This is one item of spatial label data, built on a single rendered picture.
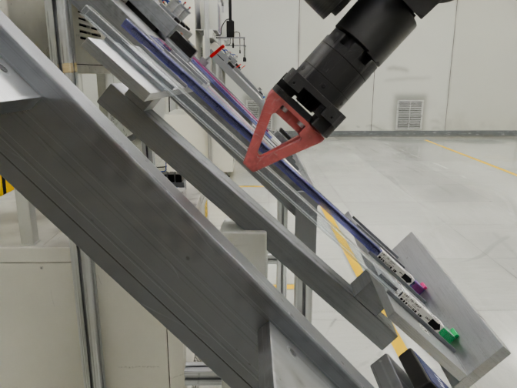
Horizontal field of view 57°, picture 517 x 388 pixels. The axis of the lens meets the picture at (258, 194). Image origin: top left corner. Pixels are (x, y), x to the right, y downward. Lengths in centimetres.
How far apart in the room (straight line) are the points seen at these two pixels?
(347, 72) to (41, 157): 28
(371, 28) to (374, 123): 751
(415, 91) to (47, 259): 732
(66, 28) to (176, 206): 81
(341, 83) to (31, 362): 109
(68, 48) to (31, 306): 60
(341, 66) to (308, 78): 3
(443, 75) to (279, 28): 268
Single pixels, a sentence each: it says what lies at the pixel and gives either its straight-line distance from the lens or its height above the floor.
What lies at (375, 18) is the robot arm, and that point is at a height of 105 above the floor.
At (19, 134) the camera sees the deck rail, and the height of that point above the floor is 97.
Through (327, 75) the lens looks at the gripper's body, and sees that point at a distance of 45.
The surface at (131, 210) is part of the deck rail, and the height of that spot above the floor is 93.
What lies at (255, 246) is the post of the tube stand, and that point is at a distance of 59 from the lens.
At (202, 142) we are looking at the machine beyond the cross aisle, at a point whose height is 35.
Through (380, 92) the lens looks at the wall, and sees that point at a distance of 795.
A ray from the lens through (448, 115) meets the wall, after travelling 833.
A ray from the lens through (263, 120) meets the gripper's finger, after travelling 46.
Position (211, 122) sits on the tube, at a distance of 47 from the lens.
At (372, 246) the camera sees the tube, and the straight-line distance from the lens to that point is 64.
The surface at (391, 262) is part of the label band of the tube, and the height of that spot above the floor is 77.
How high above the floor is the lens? 101
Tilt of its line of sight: 14 degrees down
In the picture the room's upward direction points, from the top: straight up
